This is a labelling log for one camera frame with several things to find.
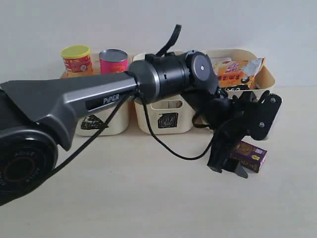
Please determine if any cream bin triangle mark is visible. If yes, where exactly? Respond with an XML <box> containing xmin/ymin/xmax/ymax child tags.
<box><xmin>60</xmin><ymin>52</ymin><xmax>132</xmax><ymax>136</ymax></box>

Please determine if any cream bin square mark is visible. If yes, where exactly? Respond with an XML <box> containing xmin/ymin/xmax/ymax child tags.
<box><xmin>132</xmin><ymin>51</ymin><xmax>199</xmax><ymax>135</ymax></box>

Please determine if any orange noodle bag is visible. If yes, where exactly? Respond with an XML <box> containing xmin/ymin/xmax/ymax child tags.
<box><xmin>212</xmin><ymin>58</ymin><xmax>265</xmax><ymax>91</ymax></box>

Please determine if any yellow Lay's chip can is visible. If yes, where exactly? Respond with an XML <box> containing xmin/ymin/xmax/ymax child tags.
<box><xmin>60</xmin><ymin>45</ymin><xmax>94</xmax><ymax>77</ymax></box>

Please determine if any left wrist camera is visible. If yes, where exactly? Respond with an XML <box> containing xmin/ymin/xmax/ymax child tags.
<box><xmin>245</xmin><ymin>90</ymin><xmax>282</xmax><ymax>141</ymax></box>

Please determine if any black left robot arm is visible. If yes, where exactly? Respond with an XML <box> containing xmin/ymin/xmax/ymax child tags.
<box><xmin>0</xmin><ymin>51</ymin><xmax>249</xmax><ymax>205</ymax></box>

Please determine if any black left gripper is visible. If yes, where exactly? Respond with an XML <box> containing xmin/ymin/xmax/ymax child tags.
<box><xmin>207</xmin><ymin>99</ymin><xmax>253</xmax><ymax>179</ymax></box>

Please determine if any cream bin circle mark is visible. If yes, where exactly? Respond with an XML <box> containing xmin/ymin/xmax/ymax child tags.
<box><xmin>203</xmin><ymin>49</ymin><xmax>275</xmax><ymax>99</ymax></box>

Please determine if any purple carton box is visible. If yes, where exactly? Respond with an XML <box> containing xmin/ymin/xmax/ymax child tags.
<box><xmin>230</xmin><ymin>141</ymin><xmax>267</xmax><ymax>173</ymax></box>

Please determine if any pink Lay's chip can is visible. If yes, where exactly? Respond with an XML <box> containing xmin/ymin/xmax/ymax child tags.
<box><xmin>99</xmin><ymin>49</ymin><xmax>128</xmax><ymax>74</ymax></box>

